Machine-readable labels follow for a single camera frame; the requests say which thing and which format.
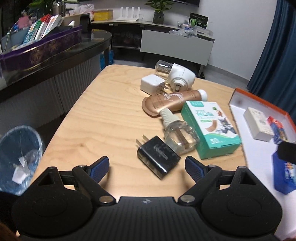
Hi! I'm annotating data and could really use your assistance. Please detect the black green product box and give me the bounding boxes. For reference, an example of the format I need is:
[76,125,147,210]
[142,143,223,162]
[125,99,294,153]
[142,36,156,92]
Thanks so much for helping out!
[189,13,209,29]

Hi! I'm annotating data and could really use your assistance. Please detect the white wifi router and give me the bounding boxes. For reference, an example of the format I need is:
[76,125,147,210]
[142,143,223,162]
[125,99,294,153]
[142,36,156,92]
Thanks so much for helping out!
[116,6,141,22]

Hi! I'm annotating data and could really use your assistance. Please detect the blue mesh waste bin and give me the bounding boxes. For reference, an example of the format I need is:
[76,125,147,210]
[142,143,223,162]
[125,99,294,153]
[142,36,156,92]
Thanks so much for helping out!
[1,125,44,196]

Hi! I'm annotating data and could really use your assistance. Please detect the white cube charger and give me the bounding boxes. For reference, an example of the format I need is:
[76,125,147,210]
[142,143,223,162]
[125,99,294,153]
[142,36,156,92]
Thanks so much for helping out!
[140,74,168,96]

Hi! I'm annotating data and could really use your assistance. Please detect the potted green bamboo plant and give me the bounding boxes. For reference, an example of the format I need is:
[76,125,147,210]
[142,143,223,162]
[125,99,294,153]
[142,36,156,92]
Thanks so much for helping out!
[144,0,174,25]

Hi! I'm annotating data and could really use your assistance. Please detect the clear repellent liquid bottle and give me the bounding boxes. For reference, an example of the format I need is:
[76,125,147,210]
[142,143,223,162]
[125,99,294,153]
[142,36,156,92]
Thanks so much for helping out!
[160,108,200,155]

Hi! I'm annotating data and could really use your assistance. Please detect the black glass side table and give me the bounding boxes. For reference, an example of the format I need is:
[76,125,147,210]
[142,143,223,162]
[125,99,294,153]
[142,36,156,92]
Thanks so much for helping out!
[1,30,111,134]

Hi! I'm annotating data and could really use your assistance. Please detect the orange-rimmed white tray box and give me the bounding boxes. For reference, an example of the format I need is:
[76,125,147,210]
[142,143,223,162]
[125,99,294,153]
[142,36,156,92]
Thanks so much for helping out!
[229,88,295,240]

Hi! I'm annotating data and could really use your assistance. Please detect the white TV console cabinet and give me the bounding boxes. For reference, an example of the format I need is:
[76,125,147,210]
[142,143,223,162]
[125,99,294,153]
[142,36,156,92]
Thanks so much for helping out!
[91,20,215,78]

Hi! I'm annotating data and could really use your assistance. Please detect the white plastic bag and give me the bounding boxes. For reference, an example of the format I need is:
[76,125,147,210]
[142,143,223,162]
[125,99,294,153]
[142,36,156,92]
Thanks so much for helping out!
[73,4,95,21]

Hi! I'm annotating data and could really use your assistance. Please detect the red playing card box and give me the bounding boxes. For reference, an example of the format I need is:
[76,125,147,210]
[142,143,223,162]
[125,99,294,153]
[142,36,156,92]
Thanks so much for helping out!
[267,116,288,144]

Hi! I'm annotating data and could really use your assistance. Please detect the yellow cardboard box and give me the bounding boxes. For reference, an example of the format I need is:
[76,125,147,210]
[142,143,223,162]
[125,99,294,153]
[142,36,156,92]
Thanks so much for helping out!
[94,9,113,22]

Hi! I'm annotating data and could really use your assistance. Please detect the wall-mounted black television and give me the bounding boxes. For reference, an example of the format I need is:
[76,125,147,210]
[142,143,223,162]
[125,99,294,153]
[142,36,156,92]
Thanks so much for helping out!
[172,0,200,6]

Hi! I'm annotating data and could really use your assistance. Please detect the blue curtain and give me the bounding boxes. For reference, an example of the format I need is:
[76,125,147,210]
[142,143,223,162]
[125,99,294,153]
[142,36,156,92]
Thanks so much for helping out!
[247,1,296,120]

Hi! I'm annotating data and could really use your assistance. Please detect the teal band-aid box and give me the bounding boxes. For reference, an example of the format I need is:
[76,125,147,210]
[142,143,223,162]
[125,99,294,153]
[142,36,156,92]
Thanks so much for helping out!
[181,101,241,160]

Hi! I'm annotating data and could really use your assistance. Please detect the white mosquito repellent plug heater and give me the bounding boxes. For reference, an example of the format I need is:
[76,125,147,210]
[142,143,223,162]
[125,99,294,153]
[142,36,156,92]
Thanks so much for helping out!
[155,60,196,92]

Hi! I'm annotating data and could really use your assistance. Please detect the black usb charger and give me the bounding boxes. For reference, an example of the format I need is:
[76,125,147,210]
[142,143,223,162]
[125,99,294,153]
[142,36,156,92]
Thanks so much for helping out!
[135,135,181,180]

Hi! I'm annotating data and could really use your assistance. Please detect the bronze cream tube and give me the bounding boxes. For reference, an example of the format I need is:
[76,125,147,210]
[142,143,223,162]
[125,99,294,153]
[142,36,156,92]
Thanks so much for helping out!
[142,89,208,118]

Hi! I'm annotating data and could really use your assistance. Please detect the white power adapter box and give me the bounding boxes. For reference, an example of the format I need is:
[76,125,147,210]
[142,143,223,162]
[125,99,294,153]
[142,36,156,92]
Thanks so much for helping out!
[243,108,274,142]

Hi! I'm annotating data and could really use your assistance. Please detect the clutter of packets on console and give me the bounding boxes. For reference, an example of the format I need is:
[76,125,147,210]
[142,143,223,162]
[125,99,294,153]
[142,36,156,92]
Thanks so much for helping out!
[169,22,213,39]

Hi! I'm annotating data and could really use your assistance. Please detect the purple box of books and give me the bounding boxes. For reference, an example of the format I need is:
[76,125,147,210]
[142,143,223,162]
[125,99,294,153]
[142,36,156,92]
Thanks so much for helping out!
[1,15,82,74]

